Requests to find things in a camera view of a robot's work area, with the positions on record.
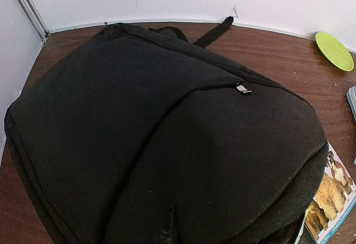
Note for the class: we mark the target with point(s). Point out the green plate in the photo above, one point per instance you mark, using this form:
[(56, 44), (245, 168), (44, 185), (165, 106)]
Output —
[(334, 51)]

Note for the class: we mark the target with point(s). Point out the left aluminium frame post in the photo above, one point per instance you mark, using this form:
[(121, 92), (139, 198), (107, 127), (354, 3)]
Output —
[(34, 19)]

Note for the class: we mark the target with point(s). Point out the blue glasses case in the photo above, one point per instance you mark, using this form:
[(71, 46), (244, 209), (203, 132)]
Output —
[(351, 98)]

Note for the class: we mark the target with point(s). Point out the dog picture book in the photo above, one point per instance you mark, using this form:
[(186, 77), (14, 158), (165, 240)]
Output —
[(331, 204)]

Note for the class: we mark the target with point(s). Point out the black student backpack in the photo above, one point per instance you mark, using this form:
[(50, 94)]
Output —
[(139, 137)]

